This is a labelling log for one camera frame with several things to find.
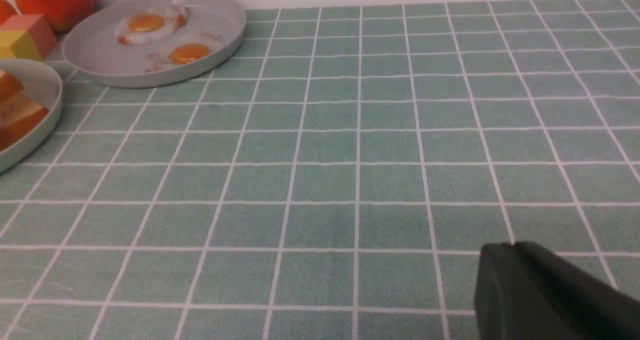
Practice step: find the red apple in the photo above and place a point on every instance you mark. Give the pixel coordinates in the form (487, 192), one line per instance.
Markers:
(62, 15)

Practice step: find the fried egg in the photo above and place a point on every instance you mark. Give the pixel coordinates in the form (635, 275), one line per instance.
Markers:
(189, 47)
(151, 25)

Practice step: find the orange fruit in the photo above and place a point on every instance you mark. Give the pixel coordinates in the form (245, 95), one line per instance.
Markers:
(7, 11)

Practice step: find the grey egg plate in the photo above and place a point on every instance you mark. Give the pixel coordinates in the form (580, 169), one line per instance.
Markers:
(92, 47)

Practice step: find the toast slice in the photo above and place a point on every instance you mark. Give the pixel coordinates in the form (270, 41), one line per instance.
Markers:
(19, 116)
(9, 86)

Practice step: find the left fried egg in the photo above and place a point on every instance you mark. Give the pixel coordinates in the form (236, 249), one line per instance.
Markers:
(151, 25)

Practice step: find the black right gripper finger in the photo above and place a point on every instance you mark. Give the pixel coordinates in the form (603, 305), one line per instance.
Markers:
(526, 292)

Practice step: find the salmon cube block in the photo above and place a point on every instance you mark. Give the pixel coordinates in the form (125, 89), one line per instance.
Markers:
(39, 29)

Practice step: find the right fried egg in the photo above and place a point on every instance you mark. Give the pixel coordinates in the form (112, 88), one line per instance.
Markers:
(189, 47)

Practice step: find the green centre plate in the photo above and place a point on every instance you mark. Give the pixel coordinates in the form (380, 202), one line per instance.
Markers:
(44, 86)

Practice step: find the yellow cube block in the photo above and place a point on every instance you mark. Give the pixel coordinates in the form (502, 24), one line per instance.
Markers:
(18, 44)

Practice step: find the green checked tablecloth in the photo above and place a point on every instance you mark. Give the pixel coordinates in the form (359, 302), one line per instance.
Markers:
(334, 180)

